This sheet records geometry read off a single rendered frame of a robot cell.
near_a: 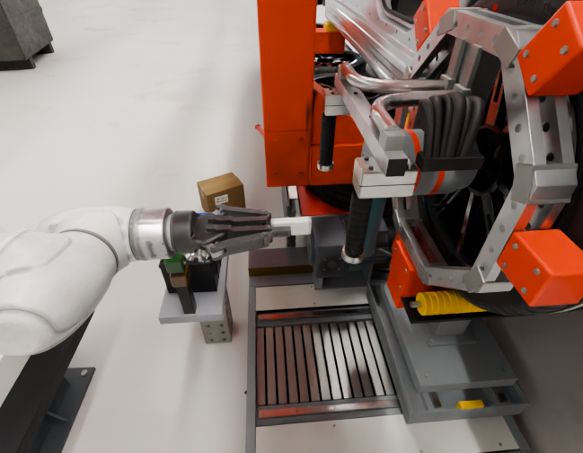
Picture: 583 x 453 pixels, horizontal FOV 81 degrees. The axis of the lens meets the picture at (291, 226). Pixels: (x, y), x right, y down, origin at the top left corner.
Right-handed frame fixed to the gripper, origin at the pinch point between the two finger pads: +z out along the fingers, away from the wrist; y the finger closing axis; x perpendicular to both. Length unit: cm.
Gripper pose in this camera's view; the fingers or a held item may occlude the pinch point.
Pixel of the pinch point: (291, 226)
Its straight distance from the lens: 60.2
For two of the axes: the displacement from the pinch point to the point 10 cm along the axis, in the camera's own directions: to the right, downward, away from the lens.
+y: 0.8, 6.4, -7.7
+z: 10.0, -0.5, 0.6
